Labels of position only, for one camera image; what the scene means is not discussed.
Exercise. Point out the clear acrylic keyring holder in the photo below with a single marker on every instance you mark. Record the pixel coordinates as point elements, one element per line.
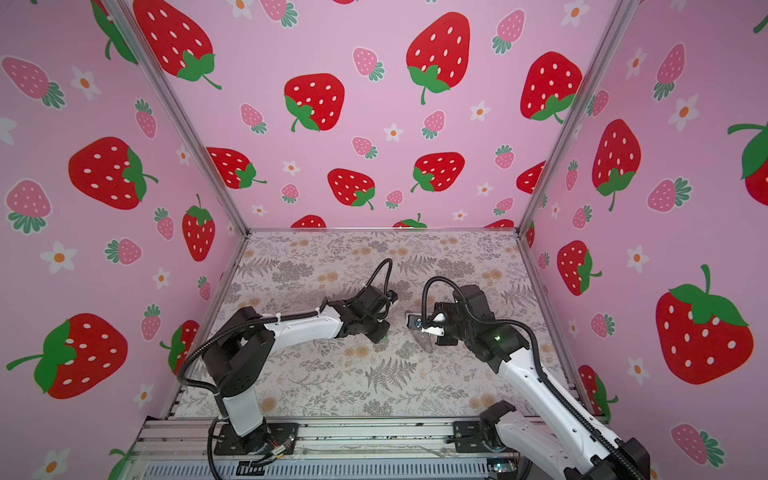
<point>423,340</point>

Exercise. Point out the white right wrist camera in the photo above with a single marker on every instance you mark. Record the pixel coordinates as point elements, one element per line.
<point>431,324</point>

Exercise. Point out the aluminium corner post left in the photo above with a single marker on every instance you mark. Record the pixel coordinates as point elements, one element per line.
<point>170,48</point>

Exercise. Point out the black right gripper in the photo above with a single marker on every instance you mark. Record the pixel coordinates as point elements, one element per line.
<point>446,306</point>

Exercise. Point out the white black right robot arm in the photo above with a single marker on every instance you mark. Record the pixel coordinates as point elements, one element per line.
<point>577,445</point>

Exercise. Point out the aluminium corner post right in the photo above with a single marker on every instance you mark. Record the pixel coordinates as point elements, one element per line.
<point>614,33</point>

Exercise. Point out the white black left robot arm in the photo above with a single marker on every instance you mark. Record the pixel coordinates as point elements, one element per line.
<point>236,355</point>

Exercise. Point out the perforated grey cable duct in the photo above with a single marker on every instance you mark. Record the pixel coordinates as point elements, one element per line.
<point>359,469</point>

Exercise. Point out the aluminium front rail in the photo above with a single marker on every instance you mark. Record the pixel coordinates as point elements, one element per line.
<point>442,437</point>

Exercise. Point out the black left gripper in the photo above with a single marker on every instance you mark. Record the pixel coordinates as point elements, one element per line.
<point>380,335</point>

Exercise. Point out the aluminium corner post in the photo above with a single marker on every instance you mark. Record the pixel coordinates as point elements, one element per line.
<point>170,48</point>
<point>614,33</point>

